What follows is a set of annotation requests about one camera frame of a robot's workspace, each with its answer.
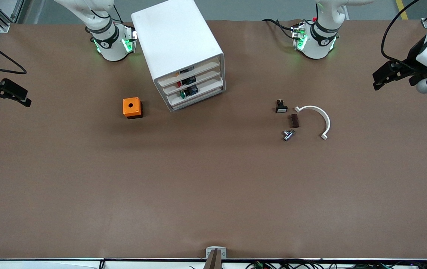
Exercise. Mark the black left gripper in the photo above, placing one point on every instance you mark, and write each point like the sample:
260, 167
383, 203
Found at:
412, 62

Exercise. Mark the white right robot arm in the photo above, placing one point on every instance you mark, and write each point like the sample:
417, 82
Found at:
112, 48

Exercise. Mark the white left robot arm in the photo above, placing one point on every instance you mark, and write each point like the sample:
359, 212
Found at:
316, 48

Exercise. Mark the orange button box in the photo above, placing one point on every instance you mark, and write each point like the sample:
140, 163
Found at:
131, 105

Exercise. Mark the black push button white cap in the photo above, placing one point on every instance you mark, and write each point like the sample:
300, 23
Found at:
281, 108

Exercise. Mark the white drawer cabinet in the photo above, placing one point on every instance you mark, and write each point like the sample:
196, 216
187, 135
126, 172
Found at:
176, 33

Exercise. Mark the red-capped push button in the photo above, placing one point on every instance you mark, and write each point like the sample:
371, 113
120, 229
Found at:
189, 81

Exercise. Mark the white semicircular pipe clamp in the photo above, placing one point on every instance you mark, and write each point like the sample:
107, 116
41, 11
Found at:
324, 112

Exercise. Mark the brown cylindrical component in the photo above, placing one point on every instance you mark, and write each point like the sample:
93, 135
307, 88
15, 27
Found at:
294, 121

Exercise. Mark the silver metal fitting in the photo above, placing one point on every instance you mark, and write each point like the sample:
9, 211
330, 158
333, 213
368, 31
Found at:
288, 135

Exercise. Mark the small black component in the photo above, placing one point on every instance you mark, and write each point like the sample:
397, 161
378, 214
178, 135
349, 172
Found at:
187, 70

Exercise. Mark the brown table cover sheet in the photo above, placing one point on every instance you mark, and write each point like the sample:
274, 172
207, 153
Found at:
213, 186

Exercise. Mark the brown strut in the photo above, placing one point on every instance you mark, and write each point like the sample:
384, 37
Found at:
213, 261

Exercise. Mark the white table edge rail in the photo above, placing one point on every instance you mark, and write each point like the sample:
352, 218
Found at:
49, 264

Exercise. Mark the grey metal bracket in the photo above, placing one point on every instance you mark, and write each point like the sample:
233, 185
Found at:
223, 253

